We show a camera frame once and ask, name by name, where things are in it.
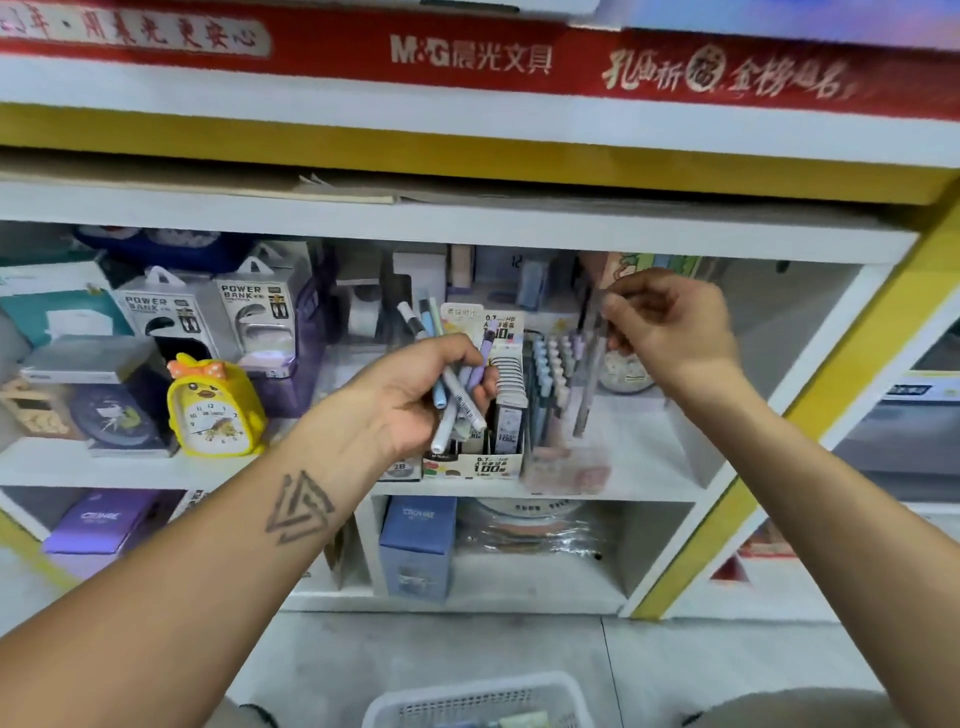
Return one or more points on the person's right hand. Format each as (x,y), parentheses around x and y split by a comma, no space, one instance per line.
(683,338)

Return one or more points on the white plastic basket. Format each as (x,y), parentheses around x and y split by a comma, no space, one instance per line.
(450,690)

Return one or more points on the person's right forearm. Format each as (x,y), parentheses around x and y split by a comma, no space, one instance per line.
(848,540)

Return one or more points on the person's left forearm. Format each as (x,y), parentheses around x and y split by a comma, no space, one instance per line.
(165,608)

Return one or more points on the white round clock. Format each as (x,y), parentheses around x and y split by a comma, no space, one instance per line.
(623,375)

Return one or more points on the bundle of lilac green packets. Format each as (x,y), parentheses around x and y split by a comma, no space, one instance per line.
(465,398)

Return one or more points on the flat cardboard sheets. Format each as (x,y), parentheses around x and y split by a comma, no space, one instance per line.
(600,192)

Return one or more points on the person's left hand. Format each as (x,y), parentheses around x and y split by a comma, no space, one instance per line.
(398,413)

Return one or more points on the slim grey single packet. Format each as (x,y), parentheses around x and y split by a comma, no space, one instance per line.
(585,390)

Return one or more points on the white refill display box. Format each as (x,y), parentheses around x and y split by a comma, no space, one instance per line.
(507,405)

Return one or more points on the tape dispenser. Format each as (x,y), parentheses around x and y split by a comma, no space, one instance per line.
(363,305)

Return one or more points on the red white flat box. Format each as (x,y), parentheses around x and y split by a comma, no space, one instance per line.
(758,552)

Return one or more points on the white printed box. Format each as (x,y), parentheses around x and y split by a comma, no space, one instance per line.
(450,6)

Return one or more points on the yellow alarm clock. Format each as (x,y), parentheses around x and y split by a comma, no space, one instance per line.
(215,413)

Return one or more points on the teal white box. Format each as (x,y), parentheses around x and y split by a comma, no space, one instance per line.
(57,305)

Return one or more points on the blue printed box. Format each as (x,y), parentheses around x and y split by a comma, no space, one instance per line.
(780,21)

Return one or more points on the clear boxed dark clock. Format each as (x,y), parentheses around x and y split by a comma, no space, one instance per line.
(90,398)

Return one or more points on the small tan alarm clock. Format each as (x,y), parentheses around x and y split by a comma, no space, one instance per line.
(30,408)

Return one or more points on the white shelf with yellow trim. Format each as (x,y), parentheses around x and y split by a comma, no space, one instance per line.
(495,222)

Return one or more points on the blue small carton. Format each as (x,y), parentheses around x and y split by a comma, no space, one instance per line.
(417,548)

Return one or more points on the purple box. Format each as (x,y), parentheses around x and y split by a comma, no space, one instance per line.
(98,525)

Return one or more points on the purple translucent container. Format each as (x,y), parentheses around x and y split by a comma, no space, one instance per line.
(303,383)

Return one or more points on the grey digital clock box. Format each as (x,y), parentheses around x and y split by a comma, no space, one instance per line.
(518,275)

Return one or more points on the red banner strip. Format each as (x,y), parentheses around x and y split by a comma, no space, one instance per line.
(300,60)

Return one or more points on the white hanging accessory box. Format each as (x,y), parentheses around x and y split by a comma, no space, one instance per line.
(255,308)
(165,312)

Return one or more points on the white tall box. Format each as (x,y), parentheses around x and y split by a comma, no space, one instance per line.
(417,273)

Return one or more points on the stack of wrapped discs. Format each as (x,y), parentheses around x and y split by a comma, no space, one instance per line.
(533,528)

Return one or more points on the pastel sticky notes pack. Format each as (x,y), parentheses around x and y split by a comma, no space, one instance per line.
(668,264)

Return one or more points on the clear pink label box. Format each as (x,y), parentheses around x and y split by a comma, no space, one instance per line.
(567,462)

